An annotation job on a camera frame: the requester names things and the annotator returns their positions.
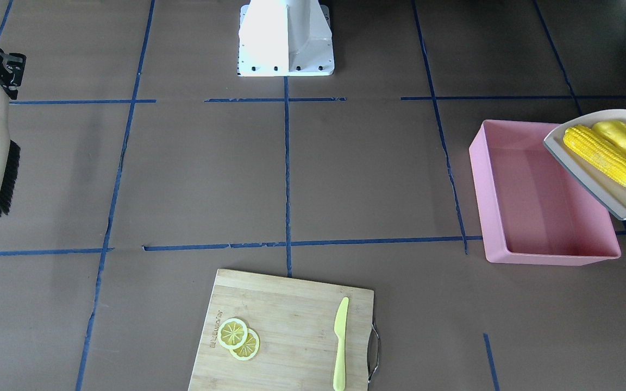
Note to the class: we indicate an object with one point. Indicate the lemon slice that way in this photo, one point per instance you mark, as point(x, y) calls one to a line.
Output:
point(248, 349)
point(232, 333)

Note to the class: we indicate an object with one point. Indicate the yellow toy corn cob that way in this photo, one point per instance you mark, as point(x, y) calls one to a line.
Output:
point(597, 151)

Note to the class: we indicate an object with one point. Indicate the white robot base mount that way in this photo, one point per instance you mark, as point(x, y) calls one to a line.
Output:
point(285, 39)

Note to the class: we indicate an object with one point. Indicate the pink plastic bin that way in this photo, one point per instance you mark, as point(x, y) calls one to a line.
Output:
point(531, 210)

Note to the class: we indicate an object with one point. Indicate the beige plastic dustpan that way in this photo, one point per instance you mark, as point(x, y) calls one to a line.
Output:
point(606, 191)

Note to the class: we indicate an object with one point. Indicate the yellow-green plastic knife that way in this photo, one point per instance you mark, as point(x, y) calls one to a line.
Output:
point(339, 371)

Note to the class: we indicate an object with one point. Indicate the yellow toy potato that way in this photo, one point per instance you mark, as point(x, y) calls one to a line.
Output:
point(612, 131)

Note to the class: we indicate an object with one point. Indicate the bamboo cutting board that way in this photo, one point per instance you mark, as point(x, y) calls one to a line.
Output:
point(294, 320)

